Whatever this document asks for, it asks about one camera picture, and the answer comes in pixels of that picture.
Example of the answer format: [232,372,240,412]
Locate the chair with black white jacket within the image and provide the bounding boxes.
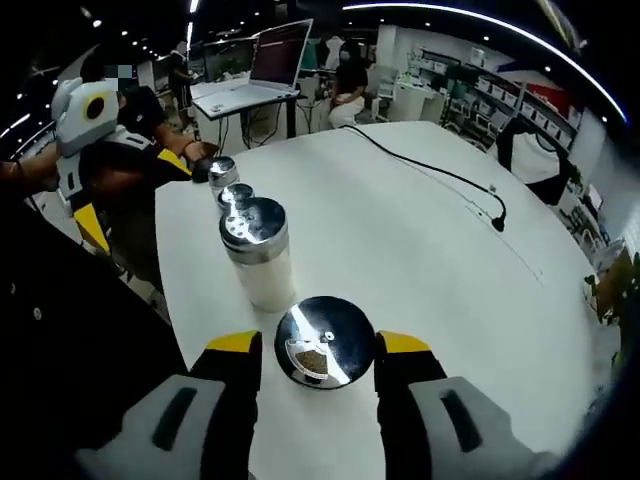
[494,119,576,207]

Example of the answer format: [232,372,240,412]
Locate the brown paper bag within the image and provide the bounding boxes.
[597,249,631,321]

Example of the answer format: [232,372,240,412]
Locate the person's black clothing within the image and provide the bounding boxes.
[0,199,194,480]

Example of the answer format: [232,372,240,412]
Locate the glass seasoning bottle beige contents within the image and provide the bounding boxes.
[218,196,297,314]

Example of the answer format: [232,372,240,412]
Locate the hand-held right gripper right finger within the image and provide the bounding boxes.
[373,329,562,480]

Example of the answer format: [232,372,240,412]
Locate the glass seasoning bottle white contents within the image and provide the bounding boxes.
[215,183,256,211]
[206,155,242,194]

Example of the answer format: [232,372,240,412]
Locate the shelving with white boxes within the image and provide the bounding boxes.
[407,42,586,151]

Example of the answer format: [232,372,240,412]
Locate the small standing desk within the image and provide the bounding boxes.
[192,87,309,151]

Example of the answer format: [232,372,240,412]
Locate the curved ceiling light strip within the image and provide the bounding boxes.
[342,2,629,124]

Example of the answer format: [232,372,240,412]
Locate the black power cable with plug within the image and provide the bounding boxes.
[341,124,510,235]

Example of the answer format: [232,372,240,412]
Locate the white cabinet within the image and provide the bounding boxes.
[394,79,446,124]

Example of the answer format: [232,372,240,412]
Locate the open silver laptop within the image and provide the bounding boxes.
[192,18,315,119]

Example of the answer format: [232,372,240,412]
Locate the glass seasoning bottle brown contents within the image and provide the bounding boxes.
[273,295,377,390]

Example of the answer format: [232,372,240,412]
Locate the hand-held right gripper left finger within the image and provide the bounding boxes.
[73,328,263,480]

